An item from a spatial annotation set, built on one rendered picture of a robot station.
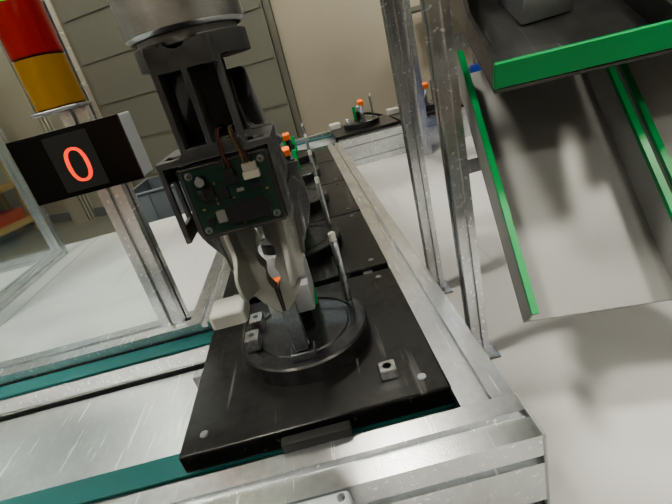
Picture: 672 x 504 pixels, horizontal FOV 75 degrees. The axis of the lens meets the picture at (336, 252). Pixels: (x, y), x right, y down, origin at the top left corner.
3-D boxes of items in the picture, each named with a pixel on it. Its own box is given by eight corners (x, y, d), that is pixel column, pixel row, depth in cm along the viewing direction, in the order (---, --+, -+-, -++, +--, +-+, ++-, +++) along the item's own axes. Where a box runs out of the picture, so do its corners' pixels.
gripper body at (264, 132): (186, 255, 28) (101, 54, 23) (208, 214, 36) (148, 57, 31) (301, 224, 28) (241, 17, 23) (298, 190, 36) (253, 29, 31)
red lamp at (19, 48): (50, 50, 43) (24, -6, 41) (1, 63, 43) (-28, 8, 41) (73, 52, 47) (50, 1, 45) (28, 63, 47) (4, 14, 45)
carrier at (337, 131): (400, 126, 160) (393, 91, 155) (336, 143, 160) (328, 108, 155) (386, 119, 182) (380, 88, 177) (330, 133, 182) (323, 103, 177)
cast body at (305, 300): (316, 309, 43) (296, 245, 40) (272, 321, 43) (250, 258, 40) (312, 272, 50) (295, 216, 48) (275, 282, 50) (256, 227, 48)
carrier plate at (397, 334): (454, 403, 38) (451, 384, 37) (186, 474, 38) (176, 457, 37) (392, 279, 60) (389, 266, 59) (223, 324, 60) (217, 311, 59)
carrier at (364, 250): (390, 274, 61) (372, 190, 56) (224, 319, 61) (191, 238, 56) (362, 219, 83) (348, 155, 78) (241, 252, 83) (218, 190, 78)
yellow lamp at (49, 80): (74, 102, 45) (50, 51, 43) (27, 115, 45) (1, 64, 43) (94, 99, 49) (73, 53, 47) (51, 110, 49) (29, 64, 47)
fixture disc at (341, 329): (382, 364, 42) (378, 347, 41) (240, 402, 42) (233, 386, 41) (359, 294, 54) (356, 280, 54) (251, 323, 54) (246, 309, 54)
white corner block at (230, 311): (252, 335, 56) (242, 308, 54) (218, 344, 56) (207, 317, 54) (255, 315, 60) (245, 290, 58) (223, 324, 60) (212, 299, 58)
